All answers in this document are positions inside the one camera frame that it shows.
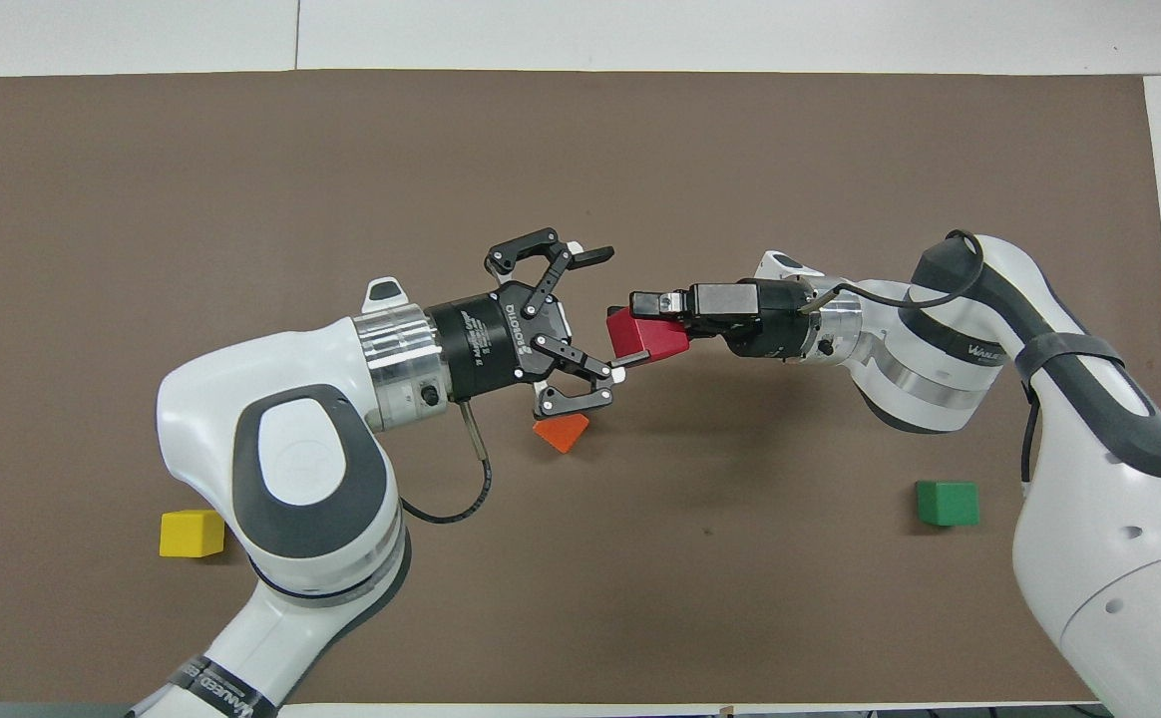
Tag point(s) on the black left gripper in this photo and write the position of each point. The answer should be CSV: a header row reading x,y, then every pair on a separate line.
x,y
486,344

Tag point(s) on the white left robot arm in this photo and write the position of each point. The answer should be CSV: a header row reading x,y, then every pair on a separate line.
x,y
201,419

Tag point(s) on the red wooden block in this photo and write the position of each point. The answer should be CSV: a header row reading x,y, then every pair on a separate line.
x,y
655,341

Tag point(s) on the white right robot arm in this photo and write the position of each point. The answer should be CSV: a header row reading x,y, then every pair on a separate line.
x,y
1089,538

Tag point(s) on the yellow wooden block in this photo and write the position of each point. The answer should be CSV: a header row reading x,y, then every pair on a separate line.
x,y
192,534

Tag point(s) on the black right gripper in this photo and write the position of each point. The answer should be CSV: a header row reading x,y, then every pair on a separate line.
x,y
760,319

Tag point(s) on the orange wooden block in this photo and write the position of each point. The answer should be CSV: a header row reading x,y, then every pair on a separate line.
x,y
561,434

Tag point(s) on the green wooden block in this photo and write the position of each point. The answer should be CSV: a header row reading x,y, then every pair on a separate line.
x,y
948,503

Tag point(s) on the brown table mat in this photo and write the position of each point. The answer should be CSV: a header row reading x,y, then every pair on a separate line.
x,y
241,179

